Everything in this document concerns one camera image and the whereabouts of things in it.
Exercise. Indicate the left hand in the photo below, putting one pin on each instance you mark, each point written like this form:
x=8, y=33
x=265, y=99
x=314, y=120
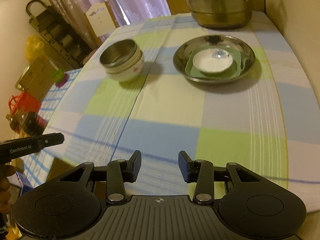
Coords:
x=6, y=171

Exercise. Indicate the white wooden chair back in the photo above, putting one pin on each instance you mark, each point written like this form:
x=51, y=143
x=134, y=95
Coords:
x=101, y=20

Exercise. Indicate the dark metal rack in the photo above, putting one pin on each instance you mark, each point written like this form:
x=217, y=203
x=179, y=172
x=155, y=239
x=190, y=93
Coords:
x=59, y=34

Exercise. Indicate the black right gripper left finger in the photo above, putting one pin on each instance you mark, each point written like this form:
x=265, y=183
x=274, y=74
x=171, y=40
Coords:
x=119, y=172

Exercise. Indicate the yellow plastic bag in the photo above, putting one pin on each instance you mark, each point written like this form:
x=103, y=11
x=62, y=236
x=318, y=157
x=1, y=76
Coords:
x=34, y=48

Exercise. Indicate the cardboard box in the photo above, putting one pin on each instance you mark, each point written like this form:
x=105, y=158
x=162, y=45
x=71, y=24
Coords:
x=37, y=78

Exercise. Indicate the red basket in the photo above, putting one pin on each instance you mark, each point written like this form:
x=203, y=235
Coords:
x=22, y=103

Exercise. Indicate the small stainless steel bowl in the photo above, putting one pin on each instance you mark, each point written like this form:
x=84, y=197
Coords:
x=118, y=53

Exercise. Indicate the colourful stacked plastic cups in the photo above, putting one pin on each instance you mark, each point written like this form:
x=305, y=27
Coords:
x=60, y=77

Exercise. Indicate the white floral saucer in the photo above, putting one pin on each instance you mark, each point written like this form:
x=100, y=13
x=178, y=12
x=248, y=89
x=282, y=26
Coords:
x=212, y=61

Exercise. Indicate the large stainless steel plate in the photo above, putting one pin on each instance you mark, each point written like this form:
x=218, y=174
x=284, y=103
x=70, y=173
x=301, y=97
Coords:
x=183, y=54

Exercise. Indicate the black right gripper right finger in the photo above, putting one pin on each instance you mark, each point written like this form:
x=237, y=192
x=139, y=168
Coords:
x=200, y=172

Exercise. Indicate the dark jar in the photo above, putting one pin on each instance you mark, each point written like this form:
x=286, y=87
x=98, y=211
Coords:
x=28, y=122

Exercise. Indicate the white floral ceramic bowl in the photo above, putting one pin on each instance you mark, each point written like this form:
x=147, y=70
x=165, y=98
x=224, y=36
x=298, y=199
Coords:
x=129, y=70

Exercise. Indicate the stainless steel steamer pot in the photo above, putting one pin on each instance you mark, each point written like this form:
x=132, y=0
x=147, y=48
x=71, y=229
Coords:
x=221, y=14

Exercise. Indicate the checkered pastel tablecloth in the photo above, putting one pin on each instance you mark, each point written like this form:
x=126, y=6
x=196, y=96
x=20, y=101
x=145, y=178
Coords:
x=268, y=121

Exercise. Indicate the green square plastic plate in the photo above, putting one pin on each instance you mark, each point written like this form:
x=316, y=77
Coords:
x=234, y=70

